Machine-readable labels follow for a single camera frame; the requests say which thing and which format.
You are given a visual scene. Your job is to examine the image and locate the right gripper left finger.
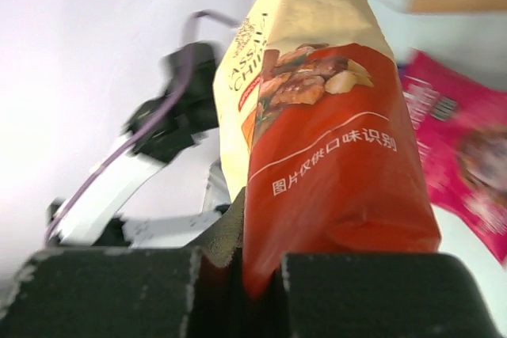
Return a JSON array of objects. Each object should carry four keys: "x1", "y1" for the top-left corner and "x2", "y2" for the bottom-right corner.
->
[{"x1": 1, "y1": 194, "x2": 245, "y2": 337}]

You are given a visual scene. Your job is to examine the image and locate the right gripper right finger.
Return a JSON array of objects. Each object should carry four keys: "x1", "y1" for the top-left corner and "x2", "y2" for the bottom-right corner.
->
[{"x1": 273, "y1": 253, "x2": 500, "y2": 338}]

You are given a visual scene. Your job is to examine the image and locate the orange beige cassava chips bag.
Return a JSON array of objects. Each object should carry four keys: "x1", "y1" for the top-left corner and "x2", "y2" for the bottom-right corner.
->
[{"x1": 213, "y1": 0, "x2": 440, "y2": 299}]

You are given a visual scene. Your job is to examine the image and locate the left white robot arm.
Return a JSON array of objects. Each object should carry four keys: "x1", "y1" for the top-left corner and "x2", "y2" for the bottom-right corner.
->
[{"x1": 45, "y1": 42, "x2": 219, "y2": 247}]

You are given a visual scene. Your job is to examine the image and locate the pink Real chips bag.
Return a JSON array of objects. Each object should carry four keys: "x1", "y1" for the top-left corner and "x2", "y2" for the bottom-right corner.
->
[{"x1": 401, "y1": 51, "x2": 506, "y2": 266}]

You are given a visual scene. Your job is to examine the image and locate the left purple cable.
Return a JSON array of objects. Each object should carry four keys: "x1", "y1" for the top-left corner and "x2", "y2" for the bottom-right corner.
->
[{"x1": 43, "y1": 10, "x2": 241, "y2": 244}]

